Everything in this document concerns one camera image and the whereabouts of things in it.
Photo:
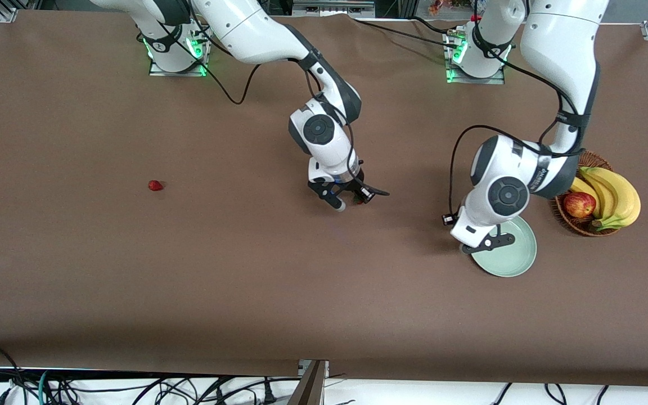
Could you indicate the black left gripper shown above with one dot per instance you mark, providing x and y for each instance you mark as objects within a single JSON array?
[{"x": 449, "y": 222}]

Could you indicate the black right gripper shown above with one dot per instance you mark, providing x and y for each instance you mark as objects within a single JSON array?
[{"x": 354, "y": 185}]

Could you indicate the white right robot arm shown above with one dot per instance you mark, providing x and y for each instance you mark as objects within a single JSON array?
[{"x": 245, "y": 28}]

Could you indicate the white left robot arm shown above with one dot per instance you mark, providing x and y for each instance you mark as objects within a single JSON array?
[{"x": 560, "y": 45}]

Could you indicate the pale green plate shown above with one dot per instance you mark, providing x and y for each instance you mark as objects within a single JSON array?
[{"x": 512, "y": 259}]

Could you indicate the red apple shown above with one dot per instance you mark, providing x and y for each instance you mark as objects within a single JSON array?
[{"x": 579, "y": 205}]

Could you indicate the brown wicker basket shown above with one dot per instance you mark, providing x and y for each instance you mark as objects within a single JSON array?
[{"x": 594, "y": 159}]

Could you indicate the yellow banana bunch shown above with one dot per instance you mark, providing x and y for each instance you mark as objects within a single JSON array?
[{"x": 619, "y": 197}]

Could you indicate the small orange red object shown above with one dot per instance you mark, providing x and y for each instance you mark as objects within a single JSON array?
[{"x": 439, "y": 7}]

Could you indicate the brown table cover sheet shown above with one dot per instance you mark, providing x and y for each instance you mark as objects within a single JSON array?
[{"x": 133, "y": 281}]

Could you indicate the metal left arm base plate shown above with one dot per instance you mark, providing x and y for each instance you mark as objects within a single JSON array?
[{"x": 476, "y": 80}]

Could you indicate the metal frame rail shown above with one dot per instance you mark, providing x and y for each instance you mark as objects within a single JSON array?
[{"x": 332, "y": 8}]

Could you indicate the dark metal post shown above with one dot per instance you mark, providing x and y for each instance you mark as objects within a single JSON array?
[{"x": 310, "y": 388}]

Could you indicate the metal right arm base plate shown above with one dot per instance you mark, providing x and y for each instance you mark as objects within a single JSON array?
[{"x": 186, "y": 72}]

